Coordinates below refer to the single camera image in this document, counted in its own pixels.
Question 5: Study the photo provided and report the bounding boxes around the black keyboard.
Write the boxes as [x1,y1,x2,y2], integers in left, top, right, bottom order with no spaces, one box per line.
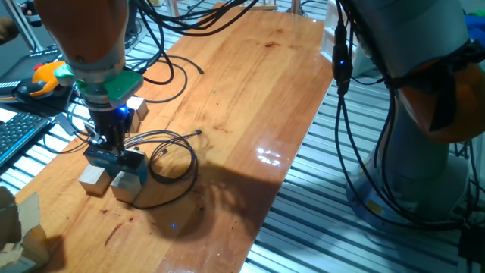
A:
[0,111,52,168]

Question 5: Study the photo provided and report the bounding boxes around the black docking station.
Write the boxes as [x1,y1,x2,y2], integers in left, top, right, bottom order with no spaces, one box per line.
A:
[82,146,149,186]

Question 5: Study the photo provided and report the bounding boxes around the black looped cable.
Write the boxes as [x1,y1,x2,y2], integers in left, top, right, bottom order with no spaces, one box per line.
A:
[142,55,205,105]

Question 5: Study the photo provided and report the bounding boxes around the varnished wooden board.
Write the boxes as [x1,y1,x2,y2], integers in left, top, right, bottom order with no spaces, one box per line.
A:
[14,2,338,273]

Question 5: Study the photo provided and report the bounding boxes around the grey rectangular adapter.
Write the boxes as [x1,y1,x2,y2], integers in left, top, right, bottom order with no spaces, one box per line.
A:
[54,112,79,137]

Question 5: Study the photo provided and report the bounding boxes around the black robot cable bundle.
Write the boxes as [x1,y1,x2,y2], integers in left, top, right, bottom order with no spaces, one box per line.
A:
[128,0,485,228]

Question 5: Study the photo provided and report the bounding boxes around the person's hand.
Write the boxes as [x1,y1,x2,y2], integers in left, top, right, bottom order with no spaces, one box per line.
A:
[0,17,20,46]

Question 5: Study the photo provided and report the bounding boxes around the light frame post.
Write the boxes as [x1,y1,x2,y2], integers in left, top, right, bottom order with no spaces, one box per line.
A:
[166,0,183,18]
[3,0,45,52]

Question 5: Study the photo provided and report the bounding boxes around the black coiled cable bundle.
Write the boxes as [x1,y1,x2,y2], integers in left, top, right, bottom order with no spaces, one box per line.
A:
[123,129,204,211]

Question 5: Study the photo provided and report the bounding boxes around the orange and black teach pendant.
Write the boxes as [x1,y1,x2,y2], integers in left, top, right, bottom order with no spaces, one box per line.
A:
[0,49,77,117]

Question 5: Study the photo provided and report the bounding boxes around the torn cardboard box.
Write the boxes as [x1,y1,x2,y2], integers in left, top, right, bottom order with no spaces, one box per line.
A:
[0,185,52,273]

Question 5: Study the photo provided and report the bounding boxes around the green wrist mount plate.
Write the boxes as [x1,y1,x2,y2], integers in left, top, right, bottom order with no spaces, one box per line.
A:
[54,62,145,109]

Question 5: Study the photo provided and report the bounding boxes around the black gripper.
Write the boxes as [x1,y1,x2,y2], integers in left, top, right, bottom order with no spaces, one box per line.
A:
[89,105,136,160]

